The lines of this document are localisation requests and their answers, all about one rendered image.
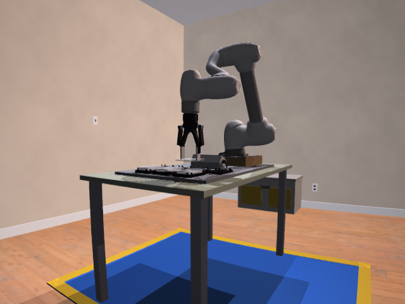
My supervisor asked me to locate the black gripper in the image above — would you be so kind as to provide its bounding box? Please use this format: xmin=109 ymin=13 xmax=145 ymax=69
xmin=177 ymin=113 xmax=204 ymax=161

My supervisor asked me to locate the grey button panel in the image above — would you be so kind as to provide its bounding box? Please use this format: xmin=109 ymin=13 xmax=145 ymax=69
xmin=190 ymin=155 xmax=228 ymax=170

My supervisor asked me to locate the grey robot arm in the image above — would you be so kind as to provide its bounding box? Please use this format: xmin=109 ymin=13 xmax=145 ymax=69
xmin=180 ymin=42 xmax=276 ymax=157

